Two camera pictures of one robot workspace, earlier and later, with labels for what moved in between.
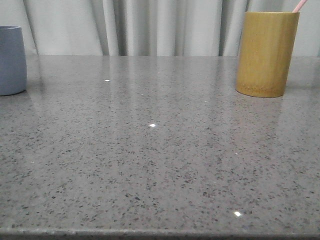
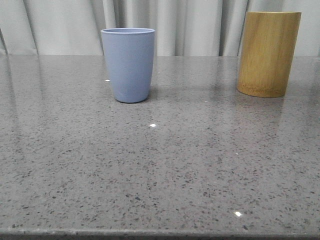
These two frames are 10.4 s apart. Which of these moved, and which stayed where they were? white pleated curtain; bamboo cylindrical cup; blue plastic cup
Moved: blue plastic cup
Stayed: white pleated curtain; bamboo cylindrical cup
